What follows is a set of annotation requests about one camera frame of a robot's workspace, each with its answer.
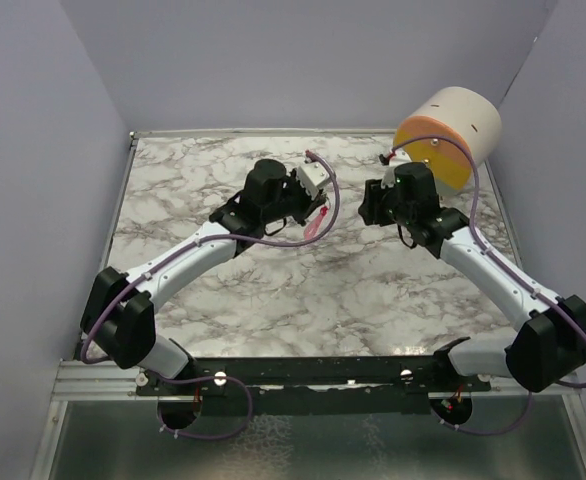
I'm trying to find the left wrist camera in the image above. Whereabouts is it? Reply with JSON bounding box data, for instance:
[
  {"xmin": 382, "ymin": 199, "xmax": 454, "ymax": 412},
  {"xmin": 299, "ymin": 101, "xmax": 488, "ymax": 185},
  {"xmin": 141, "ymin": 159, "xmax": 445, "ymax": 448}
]
[{"xmin": 294, "ymin": 162, "xmax": 331, "ymax": 199}]

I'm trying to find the cylindrical pastel drawer box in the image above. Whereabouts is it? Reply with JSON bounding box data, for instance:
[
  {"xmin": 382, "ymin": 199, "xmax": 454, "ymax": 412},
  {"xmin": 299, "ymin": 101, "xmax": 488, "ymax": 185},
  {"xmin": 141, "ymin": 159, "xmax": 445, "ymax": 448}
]
[{"xmin": 393, "ymin": 86, "xmax": 502, "ymax": 197}]

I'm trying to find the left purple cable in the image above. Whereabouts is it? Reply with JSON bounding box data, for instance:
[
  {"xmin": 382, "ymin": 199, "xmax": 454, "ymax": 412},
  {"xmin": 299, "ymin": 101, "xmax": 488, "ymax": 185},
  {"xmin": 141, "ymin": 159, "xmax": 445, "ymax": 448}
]
[{"xmin": 80, "ymin": 150, "xmax": 343, "ymax": 441}]

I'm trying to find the pink keyring strap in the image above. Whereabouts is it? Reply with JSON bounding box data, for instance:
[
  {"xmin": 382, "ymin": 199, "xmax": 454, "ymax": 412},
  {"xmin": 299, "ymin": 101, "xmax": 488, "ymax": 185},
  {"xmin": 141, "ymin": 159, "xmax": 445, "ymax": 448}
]
[{"xmin": 303, "ymin": 204, "xmax": 332, "ymax": 241}]

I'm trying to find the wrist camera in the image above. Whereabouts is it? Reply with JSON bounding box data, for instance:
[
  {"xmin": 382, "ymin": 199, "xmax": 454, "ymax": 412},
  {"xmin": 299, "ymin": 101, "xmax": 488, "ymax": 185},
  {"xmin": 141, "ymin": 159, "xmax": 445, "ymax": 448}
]
[
  {"xmin": 378, "ymin": 149, "xmax": 411, "ymax": 188},
  {"xmin": 294, "ymin": 162, "xmax": 331, "ymax": 199}
]

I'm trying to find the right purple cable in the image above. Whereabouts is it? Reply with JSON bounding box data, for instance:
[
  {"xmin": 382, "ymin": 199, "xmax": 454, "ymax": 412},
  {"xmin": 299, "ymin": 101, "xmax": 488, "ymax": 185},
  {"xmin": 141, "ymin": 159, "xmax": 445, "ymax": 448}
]
[{"xmin": 380, "ymin": 134, "xmax": 586, "ymax": 434}]

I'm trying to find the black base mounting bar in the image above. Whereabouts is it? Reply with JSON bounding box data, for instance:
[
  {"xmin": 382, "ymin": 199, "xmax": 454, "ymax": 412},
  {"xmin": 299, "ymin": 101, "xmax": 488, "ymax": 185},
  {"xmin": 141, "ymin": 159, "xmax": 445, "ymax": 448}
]
[{"xmin": 136, "ymin": 352, "xmax": 490, "ymax": 417}]

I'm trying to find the aluminium table frame rail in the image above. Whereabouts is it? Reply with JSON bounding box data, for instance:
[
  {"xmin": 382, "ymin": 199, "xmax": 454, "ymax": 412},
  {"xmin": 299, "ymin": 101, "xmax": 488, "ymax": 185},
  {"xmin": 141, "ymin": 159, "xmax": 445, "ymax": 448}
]
[{"xmin": 27, "ymin": 130, "xmax": 139, "ymax": 480}]

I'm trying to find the purple cable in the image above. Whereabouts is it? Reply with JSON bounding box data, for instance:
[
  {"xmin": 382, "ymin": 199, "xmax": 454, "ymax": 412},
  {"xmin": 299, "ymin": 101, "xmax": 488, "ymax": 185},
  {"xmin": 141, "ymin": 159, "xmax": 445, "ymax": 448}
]
[
  {"xmin": 80, "ymin": 150, "xmax": 343, "ymax": 441},
  {"xmin": 380, "ymin": 134, "xmax": 586, "ymax": 434}
]

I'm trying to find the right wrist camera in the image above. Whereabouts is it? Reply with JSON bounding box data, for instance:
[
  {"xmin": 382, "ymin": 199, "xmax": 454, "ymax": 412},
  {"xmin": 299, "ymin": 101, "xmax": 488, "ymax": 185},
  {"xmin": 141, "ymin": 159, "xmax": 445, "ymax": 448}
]
[{"xmin": 378, "ymin": 149, "xmax": 411, "ymax": 188}]

